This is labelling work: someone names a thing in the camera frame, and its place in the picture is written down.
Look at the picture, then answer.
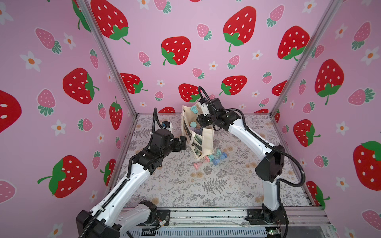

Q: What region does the canvas tote bag floral print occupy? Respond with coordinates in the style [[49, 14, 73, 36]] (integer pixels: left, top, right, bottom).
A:
[[181, 103, 214, 160]]

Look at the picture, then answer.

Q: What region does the teal hourglass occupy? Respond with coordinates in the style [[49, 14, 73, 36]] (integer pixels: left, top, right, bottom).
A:
[[190, 105, 198, 128]]

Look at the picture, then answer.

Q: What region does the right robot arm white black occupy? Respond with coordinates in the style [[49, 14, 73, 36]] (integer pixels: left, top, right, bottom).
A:
[[197, 97, 289, 224]]

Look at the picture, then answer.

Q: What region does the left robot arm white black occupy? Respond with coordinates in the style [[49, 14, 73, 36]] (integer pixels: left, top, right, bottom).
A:
[[76, 129, 187, 238]]

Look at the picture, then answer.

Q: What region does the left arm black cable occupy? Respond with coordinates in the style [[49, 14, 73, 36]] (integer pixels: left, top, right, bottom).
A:
[[78, 107, 170, 238]]

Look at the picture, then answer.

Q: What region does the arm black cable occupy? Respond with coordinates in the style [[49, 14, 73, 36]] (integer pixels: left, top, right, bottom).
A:
[[78, 107, 170, 238], [197, 86, 307, 238]]

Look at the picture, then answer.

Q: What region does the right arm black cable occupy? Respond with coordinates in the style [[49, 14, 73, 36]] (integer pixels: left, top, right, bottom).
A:
[[197, 86, 307, 238]]

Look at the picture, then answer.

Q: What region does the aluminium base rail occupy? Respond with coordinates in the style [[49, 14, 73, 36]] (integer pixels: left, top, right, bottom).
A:
[[83, 206, 337, 238]]

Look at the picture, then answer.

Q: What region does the aluminium corner frame post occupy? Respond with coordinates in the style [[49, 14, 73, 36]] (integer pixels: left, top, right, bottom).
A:
[[269, 0, 342, 119]]

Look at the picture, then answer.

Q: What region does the left aluminium corner post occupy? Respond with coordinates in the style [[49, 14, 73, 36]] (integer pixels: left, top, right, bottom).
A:
[[78, 0, 138, 119]]

